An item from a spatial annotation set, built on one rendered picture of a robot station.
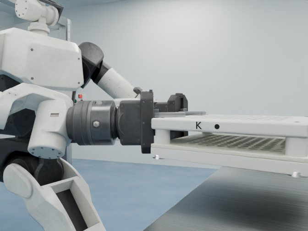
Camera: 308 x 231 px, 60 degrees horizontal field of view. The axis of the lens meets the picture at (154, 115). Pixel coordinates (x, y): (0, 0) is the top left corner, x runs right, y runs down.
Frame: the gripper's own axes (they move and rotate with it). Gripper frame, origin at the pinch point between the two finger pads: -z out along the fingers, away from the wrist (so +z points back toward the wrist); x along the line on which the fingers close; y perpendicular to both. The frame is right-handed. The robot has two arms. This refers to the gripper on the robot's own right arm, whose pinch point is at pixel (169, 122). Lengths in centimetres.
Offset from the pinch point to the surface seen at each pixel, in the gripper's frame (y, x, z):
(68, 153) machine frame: -142, 29, 68
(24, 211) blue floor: -203, 95, 132
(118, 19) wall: -430, -164, 69
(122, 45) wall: -429, -118, 64
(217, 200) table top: 13.0, 11.1, -6.3
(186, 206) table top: 15.2, 11.0, -1.5
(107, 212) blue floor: -200, 96, 52
